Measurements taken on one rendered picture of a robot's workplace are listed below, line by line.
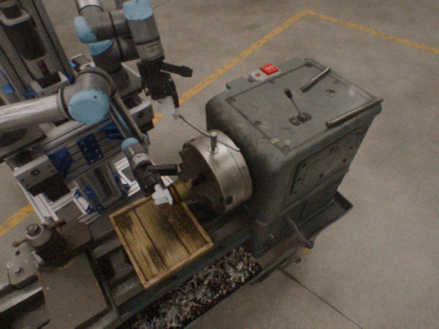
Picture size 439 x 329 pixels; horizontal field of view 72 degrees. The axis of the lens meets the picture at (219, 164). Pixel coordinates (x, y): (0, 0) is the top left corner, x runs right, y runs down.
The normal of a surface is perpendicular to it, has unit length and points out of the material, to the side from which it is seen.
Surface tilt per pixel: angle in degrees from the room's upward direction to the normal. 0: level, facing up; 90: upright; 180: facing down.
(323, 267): 0
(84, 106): 89
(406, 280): 0
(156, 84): 69
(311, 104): 0
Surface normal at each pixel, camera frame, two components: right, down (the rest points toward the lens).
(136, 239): -0.01, -0.64
